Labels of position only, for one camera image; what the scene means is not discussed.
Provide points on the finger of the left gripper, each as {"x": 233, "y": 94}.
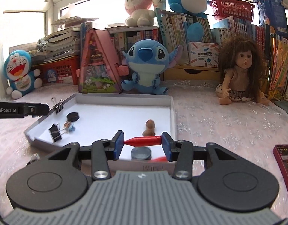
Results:
{"x": 32, "y": 109}

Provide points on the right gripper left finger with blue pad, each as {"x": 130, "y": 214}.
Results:
{"x": 102, "y": 151}

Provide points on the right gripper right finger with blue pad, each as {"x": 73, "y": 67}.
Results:
{"x": 180, "y": 152}

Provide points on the black binder clip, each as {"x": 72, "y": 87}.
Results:
{"x": 58, "y": 105}
{"x": 55, "y": 131}

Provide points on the brown hazelnut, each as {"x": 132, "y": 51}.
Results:
{"x": 150, "y": 124}
{"x": 149, "y": 132}

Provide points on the black round puck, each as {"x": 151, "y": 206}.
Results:
{"x": 73, "y": 116}
{"x": 141, "y": 153}

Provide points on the light blue hair clip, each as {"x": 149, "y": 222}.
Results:
{"x": 69, "y": 126}

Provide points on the small blue figurine charm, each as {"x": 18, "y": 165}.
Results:
{"x": 34, "y": 157}

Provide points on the black binder clip on box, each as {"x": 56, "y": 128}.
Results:
{"x": 58, "y": 105}

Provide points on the Doraemon plush toy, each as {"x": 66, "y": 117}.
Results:
{"x": 22, "y": 79}

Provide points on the white shallow cardboard box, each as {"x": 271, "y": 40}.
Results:
{"x": 101, "y": 116}

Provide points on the red plastic crate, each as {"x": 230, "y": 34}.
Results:
{"x": 59, "y": 71}

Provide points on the stack of books and papers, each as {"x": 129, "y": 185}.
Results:
{"x": 62, "y": 43}

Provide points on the pink triangular diorama house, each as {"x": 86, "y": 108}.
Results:
{"x": 100, "y": 70}

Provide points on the wooden drawer shelf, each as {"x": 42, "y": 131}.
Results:
{"x": 186, "y": 72}

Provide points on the Stitch blue plush toy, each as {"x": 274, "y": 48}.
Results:
{"x": 148, "y": 59}

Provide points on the white colourful stationery box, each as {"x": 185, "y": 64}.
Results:
{"x": 203, "y": 54}

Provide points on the dark red smartphone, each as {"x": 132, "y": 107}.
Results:
{"x": 281, "y": 155}

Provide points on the brown haired baby doll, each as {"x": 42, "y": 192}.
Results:
{"x": 240, "y": 69}

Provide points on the white pipe rack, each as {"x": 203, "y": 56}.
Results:
{"x": 284, "y": 97}

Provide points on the row of upright books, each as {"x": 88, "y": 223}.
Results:
{"x": 180, "y": 29}

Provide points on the pink white bunny plush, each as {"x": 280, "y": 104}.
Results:
{"x": 139, "y": 13}

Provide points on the red plastic basket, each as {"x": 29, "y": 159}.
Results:
{"x": 235, "y": 8}

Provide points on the blue white plush toy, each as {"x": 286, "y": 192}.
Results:
{"x": 188, "y": 4}

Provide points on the blue cardboard box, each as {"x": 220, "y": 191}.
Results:
{"x": 272, "y": 13}

